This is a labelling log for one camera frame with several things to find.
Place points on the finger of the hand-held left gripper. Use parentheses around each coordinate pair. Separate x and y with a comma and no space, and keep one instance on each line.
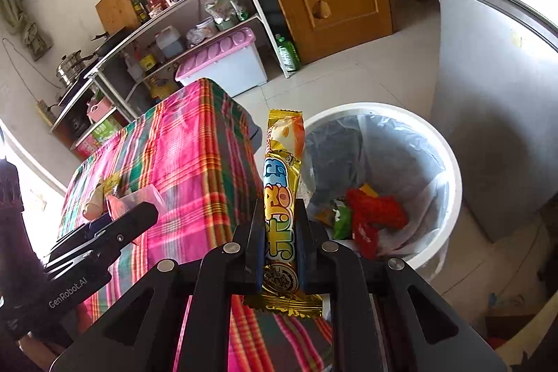
(137,219)
(98,224)

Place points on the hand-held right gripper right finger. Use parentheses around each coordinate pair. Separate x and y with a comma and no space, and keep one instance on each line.
(305,254)

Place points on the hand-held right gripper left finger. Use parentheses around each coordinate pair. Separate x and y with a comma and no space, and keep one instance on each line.
(255,250)

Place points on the red plastic bag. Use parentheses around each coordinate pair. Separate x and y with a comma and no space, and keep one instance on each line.
(117,206)

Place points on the green wrapper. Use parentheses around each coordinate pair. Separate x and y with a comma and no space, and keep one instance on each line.
(343,221)

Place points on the gold snack wrapper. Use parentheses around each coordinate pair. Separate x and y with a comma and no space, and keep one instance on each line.
(279,197)

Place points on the red foam fruit net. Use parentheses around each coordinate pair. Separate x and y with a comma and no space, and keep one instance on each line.
(375,215)

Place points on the white trash bin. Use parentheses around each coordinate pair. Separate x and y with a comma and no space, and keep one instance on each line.
(453,197)

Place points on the person's left forearm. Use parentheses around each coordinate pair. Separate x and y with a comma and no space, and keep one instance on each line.
(11,202)

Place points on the beige paper wrapper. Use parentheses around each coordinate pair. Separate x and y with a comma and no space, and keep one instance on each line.
(93,202)

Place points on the red carton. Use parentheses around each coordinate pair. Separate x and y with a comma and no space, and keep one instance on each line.
(86,145)

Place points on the plaid tablecloth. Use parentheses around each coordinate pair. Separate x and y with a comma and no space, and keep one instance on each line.
(196,163)

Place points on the green carton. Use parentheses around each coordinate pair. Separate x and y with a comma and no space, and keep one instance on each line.
(104,129)

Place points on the black kitchen appliance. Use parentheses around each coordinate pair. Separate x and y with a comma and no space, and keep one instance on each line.
(77,123)

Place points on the pink basket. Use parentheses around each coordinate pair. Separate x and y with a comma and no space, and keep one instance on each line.
(101,112)

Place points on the low white shelf unit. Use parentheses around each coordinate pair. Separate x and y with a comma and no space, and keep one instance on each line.
(78,104)

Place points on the clear bin liner bag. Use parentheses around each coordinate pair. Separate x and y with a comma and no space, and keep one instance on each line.
(392,163)

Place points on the gas stove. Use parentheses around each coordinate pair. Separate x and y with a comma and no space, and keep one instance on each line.
(74,93)

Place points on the yellow cooking oil bottle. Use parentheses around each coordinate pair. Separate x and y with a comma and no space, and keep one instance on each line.
(162,88)

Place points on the white plastic bottle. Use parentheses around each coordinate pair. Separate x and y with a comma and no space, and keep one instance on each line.
(133,69)

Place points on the steel steamer pot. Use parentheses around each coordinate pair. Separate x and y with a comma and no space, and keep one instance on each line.
(72,69)

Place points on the black frying pan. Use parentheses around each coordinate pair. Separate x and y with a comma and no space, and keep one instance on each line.
(109,45)

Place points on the pink lid storage box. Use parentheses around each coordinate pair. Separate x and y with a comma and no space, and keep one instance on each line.
(218,54)

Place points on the crumpled clear plastic bag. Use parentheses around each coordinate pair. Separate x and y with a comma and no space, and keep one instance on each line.
(195,37)

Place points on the green plastic bottle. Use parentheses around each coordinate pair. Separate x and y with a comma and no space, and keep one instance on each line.
(288,54)

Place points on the hanging grey cloth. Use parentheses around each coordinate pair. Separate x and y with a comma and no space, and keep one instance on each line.
(32,36)

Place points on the white lidded tub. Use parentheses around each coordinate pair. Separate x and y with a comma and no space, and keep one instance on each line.
(205,27)

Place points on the dark sauce bottle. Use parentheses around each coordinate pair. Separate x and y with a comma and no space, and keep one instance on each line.
(136,12)
(143,6)

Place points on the tall white shelf unit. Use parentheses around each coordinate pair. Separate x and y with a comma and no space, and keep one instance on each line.
(174,12)

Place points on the wooden cutting board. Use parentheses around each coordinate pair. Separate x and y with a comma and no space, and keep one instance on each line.
(117,8)

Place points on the green tub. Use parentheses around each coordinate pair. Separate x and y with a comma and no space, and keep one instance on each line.
(226,24)

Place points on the printed snack bags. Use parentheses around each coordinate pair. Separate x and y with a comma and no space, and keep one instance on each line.
(219,9)

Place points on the green white pouch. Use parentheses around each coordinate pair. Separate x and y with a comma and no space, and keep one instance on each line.
(239,9)

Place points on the grey refrigerator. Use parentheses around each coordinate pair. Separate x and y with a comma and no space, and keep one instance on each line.
(492,93)

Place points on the wall power strip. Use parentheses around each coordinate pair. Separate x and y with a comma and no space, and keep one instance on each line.
(44,111)

